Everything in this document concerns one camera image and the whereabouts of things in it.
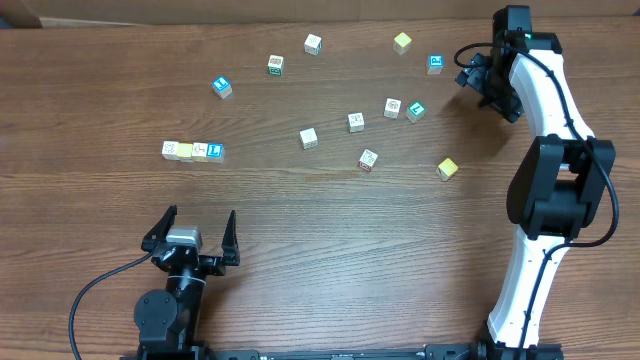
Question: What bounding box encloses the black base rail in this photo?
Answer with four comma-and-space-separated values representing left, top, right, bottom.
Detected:
122, 342, 564, 360

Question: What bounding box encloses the green letter block upper left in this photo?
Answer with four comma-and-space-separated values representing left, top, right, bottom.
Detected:
267, 55, 284, 76

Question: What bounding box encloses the blue top block far left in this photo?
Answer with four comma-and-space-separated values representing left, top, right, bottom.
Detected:
211, 76, 232, 99

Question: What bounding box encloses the plain white block centre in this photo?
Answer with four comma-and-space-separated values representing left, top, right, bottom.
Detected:
300, 128, 318, 149

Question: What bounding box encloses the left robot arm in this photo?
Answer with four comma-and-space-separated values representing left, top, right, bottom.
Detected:
134, 205, 240, 359

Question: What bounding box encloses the blue L block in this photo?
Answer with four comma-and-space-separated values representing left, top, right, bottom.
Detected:
206, 143, 225, 163

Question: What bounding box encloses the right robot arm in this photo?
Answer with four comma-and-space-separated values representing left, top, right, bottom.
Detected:
425, 5, 619, 359

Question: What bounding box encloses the white X letter block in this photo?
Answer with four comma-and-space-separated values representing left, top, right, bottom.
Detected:
191, 142, 208, 162

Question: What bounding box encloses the white picture block right centre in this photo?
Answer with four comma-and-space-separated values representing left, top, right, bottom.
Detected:
383, 98, 401, 119

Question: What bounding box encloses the white picture block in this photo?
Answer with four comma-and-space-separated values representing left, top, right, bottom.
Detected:
383, 98, 401, 119
347, 112, 365, 133

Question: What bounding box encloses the yellow block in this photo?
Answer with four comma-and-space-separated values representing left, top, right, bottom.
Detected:
176, 143, 193, 162
393, 32, 412, 55
436, 158, 459, 181

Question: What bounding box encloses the green seven block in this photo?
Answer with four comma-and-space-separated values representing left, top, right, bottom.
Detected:
406, 100, 426, 123

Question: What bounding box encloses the blue top block upper right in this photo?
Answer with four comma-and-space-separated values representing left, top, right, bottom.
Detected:
427, 54, 444, 75

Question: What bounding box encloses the white block top centre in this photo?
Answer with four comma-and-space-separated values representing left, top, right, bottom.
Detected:
304, 34, 322, 56

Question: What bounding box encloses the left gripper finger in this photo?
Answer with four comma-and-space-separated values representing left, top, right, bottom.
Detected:
221, 210, 240, 266
141, 205, 177, 252

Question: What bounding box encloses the red edged picture block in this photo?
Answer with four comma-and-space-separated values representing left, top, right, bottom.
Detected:
357, 149, 378, 172

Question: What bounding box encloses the cardboard back wall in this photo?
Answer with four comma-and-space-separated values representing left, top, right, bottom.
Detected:
1, 0, 639, 27

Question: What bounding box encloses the red letter white block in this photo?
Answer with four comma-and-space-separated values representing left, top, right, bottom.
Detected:
161, 141, 179, 160

